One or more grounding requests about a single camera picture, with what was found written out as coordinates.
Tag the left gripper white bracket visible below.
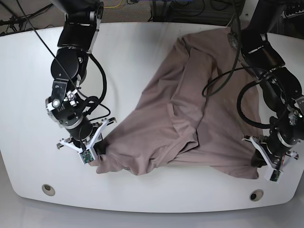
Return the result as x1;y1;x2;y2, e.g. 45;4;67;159
242;132;299;182

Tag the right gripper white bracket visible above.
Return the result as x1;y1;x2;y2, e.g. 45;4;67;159
57;117;116;164

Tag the mauve brown T-shirt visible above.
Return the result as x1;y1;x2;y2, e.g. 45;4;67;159
91;28;262;179

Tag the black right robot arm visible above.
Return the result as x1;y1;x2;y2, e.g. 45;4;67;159
46;0;116;164

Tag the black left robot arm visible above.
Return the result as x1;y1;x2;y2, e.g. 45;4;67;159
237;0;304;182

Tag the white power strip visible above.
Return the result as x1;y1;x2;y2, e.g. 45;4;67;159
282;1;304;19

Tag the right table cable grommet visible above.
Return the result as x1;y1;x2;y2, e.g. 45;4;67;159
249;189;264;202

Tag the table cable grommet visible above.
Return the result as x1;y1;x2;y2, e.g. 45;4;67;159
249;189;264;202
42;184;56;197

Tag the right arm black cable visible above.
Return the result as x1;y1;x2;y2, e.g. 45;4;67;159
80;53;112;117

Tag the left table cable grommet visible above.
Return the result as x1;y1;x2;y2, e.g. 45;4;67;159
42;184;56;197

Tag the yellow floor cable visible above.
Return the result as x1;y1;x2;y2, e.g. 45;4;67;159
104;0;123;10

